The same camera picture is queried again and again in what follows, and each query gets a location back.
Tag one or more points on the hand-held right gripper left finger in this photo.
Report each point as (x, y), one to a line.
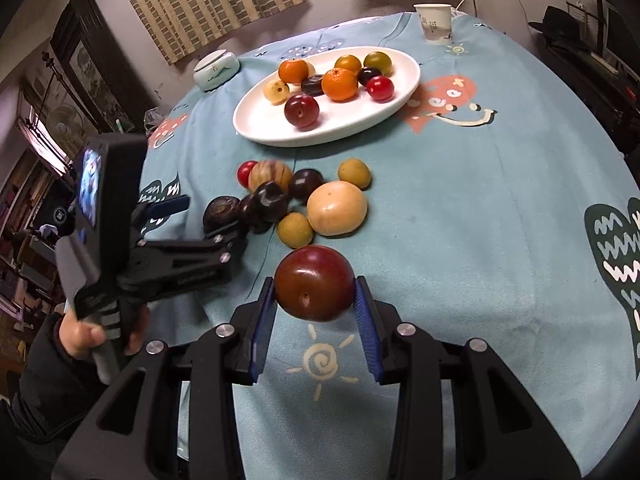
(265, 320)

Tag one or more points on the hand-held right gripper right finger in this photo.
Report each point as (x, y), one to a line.
(367, 330)

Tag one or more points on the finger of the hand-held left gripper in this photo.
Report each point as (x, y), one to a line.
(185, 265)
(170, 205)

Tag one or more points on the dark wrinkled passion fruit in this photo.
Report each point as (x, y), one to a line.
(220, 212)

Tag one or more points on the large red plum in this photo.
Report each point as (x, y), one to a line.
(301, 110)
(314, 282)

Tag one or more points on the dark purple plum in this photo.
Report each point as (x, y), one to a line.
(248, 212)
(306, 184)
(312, 85)
(367, 75)
(270, 201)

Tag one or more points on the red cherry tomato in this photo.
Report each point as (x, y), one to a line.
(380, 88)
(245, 172)

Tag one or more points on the small green-yellow plum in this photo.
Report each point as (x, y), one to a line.
(295, 230)
(354, 173)

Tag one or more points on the striped pepino melon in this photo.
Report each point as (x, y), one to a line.
(270, 176)

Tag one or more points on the large pale yellow melon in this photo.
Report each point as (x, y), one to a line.
(336, 208)

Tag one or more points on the pale yellow spotted pear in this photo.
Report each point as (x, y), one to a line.
(276, 91)

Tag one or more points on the orange mandarin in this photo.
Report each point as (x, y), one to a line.
(293, 71)
(340, 84)

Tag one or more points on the orange apricot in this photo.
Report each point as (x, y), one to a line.
(312, 68)

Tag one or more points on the white oval plate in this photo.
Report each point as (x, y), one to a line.
(350, 120)

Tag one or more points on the yellow-orange plum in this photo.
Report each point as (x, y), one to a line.
(348, 62)

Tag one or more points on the large green-yellow plum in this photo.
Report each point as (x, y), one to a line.
(377, 61)

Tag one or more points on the person's left forearm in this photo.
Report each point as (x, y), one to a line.
(45, 395)

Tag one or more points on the person's left hand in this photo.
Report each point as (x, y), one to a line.
(75, 337)

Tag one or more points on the clear plastic bag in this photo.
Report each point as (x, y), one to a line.
(152, 120)

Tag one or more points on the white electric fan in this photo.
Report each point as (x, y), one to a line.
(62, 120)

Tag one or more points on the dark wooden framed picture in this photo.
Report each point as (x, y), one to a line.
(90, 60)

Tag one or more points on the pale green lidded ceramic jar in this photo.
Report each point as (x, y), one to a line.
(215, 72)

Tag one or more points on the wide checked curtain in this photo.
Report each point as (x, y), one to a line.
(210, 5)

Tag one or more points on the white paper cup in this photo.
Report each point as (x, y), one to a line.
(434, 25)

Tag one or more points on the black desk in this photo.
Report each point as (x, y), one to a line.
(600, 100)

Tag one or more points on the white remote control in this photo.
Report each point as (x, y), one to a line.
(606, 63)

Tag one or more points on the black hat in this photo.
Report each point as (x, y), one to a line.
(560, 25)

